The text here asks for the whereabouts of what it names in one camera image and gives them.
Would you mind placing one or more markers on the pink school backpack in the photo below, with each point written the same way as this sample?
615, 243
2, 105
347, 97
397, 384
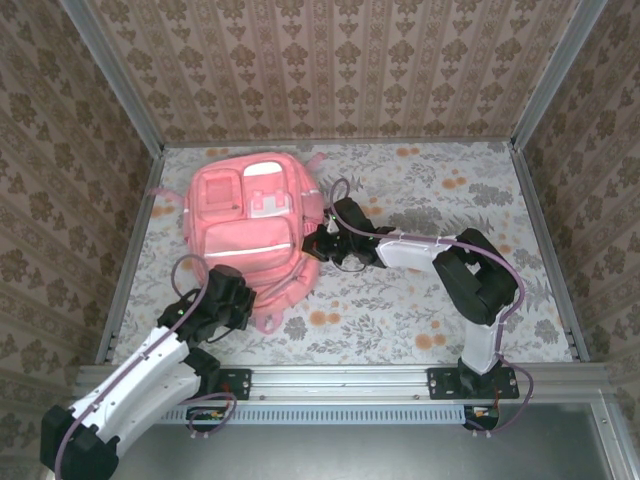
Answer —
240, 240

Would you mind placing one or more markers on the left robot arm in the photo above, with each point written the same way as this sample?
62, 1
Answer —
135, 385

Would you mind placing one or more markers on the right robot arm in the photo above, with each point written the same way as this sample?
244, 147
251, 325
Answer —
475, 280

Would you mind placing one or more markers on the floral tablecloth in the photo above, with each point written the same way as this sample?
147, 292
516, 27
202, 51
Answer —
375, 325

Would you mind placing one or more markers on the grey metal sheet panel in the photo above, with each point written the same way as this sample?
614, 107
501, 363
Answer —
325, 455

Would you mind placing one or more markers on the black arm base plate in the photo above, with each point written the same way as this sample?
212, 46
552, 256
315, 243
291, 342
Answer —
235, 384
442, 384

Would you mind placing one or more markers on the wide aluminium mounting rail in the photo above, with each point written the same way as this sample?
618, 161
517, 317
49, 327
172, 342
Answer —
340, 380

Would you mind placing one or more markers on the aluminium frame post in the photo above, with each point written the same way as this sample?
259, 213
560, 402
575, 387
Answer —
560, 70
110, 65

